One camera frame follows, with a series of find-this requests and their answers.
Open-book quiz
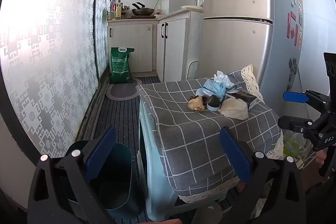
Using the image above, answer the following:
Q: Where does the single door kitchen cabinet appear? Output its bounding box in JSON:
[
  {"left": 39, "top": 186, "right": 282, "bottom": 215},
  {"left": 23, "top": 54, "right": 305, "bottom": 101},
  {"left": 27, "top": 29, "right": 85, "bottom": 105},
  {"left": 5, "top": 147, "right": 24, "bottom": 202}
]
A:
[{"left": 107, "top": 18, "right": 159, "bottom": 75}]

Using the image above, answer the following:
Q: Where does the green rice bag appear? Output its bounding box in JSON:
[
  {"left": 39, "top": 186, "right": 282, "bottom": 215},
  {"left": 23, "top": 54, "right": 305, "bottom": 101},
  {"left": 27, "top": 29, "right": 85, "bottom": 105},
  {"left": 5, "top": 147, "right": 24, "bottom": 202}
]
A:
[{"left": 109, "top": 47, "right": 135, "bottom": 84}]

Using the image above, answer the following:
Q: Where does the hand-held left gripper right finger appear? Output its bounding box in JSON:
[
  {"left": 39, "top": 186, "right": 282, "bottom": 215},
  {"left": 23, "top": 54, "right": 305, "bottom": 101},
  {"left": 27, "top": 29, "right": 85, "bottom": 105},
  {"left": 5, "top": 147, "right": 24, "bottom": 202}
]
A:
[{"left": 219, "top": 127, "right": 307, "bottom": 224}]

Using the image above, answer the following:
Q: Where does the dark green round object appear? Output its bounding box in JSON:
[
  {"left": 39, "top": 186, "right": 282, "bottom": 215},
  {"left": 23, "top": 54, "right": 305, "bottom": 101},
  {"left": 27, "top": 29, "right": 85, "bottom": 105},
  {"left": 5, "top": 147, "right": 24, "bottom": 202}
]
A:
[{"left": 207, "top": 95, "right": 223, "bottom": 108}]

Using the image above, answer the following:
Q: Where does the grey checked cloth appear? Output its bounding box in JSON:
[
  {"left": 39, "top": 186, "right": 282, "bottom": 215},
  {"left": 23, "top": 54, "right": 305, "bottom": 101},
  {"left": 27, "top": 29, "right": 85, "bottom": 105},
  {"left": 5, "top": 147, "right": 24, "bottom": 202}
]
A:
[{"left": 136, "top": 64, "right": 285, "bottom": 203}]

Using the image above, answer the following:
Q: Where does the double door kitchen cabinet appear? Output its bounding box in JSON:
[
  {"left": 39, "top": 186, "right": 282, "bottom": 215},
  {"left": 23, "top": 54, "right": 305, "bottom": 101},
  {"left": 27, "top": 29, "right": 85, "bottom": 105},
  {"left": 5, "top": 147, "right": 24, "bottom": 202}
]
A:
[{"left": 156, "top": 5, "right": 205, "bottom": 83}]

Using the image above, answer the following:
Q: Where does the striped dark floor rug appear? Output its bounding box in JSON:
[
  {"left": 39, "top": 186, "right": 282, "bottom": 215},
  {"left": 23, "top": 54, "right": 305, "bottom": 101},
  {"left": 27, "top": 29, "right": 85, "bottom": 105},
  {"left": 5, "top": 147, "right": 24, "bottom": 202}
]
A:
[{"left": 75, "top": 76, "right": 162, "bottom": 224}]

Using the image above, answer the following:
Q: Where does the white tissue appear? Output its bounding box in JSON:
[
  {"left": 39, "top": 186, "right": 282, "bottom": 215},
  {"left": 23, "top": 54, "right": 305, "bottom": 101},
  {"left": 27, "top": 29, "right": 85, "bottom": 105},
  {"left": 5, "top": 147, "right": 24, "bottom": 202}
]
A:
[{"left": 212, "top": 70, "right": 235, "bottom": 88}]

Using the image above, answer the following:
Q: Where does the patterned frosted sliding door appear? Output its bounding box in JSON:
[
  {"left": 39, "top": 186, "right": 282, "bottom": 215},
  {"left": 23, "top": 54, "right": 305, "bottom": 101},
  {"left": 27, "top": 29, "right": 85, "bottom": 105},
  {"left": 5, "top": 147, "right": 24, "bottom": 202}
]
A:
[{"left": 0, "top": 0, "right": 117, "bottom": 161}]

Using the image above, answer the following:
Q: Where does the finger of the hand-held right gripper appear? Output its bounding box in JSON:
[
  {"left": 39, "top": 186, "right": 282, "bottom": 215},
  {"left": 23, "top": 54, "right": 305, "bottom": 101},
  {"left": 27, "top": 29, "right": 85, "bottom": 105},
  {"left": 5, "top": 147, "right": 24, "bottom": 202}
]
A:
[
  {"left": 283, "top": 90, "right": 333, "bottom": 115},
  {"left": 278, "top": 114, "right": 332, "bottom": 138}
]

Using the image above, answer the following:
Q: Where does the oval grey mat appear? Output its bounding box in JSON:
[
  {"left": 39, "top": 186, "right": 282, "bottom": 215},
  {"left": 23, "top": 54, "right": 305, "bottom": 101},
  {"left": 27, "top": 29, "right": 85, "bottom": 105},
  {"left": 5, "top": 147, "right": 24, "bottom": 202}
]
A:
[{"left": 106, "top": 79, "right": 143, "bottom": 102}]

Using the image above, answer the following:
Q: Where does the dark teal trash bin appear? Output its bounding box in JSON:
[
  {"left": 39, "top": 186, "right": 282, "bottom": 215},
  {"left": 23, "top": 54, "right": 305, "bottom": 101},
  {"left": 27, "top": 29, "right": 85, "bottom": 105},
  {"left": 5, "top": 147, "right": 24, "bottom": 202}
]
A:
[{"left": 64, "top": 140, "right": 145, "bottom": 219}]

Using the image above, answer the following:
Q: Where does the silver refrigerator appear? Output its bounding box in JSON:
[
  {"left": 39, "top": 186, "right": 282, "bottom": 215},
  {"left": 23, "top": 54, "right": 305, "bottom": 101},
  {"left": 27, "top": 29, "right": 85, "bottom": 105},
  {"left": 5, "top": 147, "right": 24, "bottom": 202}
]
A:
[{"left": 201, "top": 0, "right": 305, "bottom": 114}]

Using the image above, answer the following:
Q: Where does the light blue plastic stool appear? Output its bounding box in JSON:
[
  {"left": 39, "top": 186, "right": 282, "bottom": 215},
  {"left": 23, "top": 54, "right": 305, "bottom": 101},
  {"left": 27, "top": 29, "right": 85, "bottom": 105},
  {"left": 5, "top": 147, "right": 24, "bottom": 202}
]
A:
[{"left": 138, "top": 101, "right": 226, "bottom": 222}]

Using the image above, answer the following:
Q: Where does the plant in plastic bag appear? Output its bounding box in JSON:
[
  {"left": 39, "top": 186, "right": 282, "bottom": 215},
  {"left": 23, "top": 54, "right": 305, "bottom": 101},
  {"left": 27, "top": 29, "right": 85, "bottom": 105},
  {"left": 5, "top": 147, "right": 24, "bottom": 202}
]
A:
[{"left": 282, "top": 133, "right": 307, "bottom": 169}]

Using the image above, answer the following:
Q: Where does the blue tissue pack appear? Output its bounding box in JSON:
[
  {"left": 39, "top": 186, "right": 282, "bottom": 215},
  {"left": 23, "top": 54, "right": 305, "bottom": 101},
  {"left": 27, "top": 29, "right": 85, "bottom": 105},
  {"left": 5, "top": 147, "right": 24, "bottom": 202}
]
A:
[{"left": 203, "top": 79, "right": 227, "bottom": 98}]

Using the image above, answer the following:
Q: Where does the beige paper bag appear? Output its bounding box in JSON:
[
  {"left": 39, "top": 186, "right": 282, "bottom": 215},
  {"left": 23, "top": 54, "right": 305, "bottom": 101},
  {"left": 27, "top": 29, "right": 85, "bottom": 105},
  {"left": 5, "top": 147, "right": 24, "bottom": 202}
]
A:
[{"left": 218, "top": 97, "right": 249, "bottom": 120}]

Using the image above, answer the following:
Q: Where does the red cap oil bottle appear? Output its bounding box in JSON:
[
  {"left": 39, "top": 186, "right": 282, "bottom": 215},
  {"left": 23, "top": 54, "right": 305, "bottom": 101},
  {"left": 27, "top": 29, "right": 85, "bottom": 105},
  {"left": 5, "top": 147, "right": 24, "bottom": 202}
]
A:
[{"left": 108, "top": 0, "right": 116, "bottom": 20}]

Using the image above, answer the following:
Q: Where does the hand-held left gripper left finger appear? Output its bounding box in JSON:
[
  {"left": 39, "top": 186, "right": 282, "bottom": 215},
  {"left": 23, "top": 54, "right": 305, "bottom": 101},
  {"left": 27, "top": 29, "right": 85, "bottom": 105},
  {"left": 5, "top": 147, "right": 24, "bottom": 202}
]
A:
[{"left": 28, "top": 126, "right": 117, "bottom": 224}]

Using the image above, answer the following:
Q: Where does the metal wok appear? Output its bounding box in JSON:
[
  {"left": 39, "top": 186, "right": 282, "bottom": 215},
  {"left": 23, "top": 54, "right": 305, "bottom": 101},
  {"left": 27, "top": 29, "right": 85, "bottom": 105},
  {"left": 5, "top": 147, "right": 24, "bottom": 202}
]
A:
[{"left": 131, "top": 2, "right": 155, "bottom": 16}]

